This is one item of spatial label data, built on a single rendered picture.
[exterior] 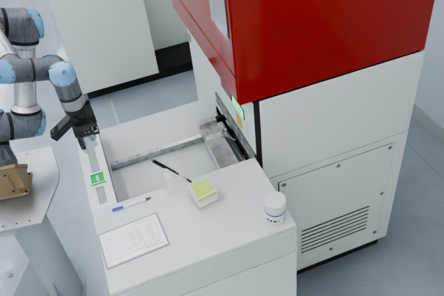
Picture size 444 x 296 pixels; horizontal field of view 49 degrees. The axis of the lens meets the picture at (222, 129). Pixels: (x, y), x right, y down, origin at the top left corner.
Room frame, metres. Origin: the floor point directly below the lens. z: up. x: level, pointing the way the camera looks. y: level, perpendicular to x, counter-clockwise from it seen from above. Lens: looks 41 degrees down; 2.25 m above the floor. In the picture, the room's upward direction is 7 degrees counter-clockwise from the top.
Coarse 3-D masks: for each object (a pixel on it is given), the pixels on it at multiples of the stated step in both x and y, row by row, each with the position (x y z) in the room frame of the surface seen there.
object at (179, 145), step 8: (200, 136) 1.58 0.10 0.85; (168, 144) 1.56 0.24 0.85; (176, 144) 1.55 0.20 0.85; (184, 144) 1.56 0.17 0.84; (192, 144) 1.57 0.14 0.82; (144, 152) 1.53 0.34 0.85; (152, 152) 1.52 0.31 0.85; (160, 152) 1.53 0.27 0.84; (168, 152) 1.54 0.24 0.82; (120, 160) 1.50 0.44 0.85; (128, 160) 1.49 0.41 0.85; (136, 160) 1.50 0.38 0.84; (144, 160) 1.51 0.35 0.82; (112, 168) 1.47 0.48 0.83
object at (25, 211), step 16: (32, 160) 1.60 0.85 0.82; (48, 160) 1.58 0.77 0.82; (32, 176) 1.49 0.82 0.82; (48, 176) 1.48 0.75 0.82; (32, 192) 1.40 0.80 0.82; (48, 192) 1.39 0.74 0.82; (0, 208) 1.33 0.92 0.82; (16, 208) 1.32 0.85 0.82; (32, 208) 1.31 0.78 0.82; (48, 208) 1.31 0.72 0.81; (0, 224) 1.25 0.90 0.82; (16, 224) 1.24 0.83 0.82; (32, 224) 1.23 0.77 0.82
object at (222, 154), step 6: (216, 126) 1.60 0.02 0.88; (204, 138) 1.53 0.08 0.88; (216, 138) 1.52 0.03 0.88; (222, 138) 1.52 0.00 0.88; (210, 144) 1.49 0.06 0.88; (216, 144) 1.49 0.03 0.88; (222, 144) 1.48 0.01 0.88; (228, 144) 1.48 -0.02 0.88; (210, 150) 1.46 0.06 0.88; (216, 150) 1.45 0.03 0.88; (222, 150) 1.45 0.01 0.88; (228, 150) 1.44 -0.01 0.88; (216, 156) 1.42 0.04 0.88; (222, 156) 1.41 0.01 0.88; (228, 156) 1.41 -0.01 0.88; (234, 156) 1.40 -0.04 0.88; (216, 162) 1.39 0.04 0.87; (222, 162) 1.38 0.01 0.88; (228, 162) 1.37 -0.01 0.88; (234, 162) 1.37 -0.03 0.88
